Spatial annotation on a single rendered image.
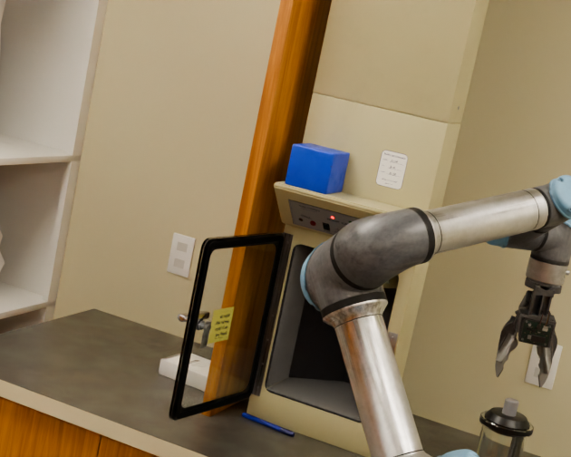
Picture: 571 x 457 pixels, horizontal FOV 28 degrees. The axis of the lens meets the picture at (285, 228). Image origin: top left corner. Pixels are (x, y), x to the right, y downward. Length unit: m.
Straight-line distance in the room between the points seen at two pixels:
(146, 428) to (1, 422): 0.39
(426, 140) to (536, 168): 0.46
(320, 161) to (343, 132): 0.12
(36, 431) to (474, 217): 1.21
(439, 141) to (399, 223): 0.64
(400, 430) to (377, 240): 0.31
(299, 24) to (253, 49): 0.56
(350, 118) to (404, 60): 0.18
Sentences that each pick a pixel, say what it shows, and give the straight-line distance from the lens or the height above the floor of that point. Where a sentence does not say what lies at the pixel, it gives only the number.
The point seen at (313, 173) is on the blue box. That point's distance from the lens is 2.45.
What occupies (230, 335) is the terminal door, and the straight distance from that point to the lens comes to 2.51.
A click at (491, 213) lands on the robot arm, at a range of 1.97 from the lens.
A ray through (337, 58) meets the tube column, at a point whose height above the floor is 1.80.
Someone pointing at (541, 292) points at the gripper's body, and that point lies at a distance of 2.23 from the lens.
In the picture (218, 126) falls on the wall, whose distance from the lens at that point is 3.14.
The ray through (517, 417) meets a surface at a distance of 2.35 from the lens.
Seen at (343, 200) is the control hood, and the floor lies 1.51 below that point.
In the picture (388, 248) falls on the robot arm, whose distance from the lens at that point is 1.84.
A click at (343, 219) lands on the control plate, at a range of 2.46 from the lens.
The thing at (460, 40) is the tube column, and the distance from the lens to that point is 2.46.
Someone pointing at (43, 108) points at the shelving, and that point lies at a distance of 3.42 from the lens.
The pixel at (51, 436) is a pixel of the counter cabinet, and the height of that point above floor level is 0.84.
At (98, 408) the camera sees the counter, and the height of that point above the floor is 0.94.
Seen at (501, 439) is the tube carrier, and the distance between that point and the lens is 2.32.
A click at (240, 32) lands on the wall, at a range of 3.12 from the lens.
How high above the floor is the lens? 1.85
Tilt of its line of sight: 10 degrees down
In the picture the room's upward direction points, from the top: 12 degrees clockwise
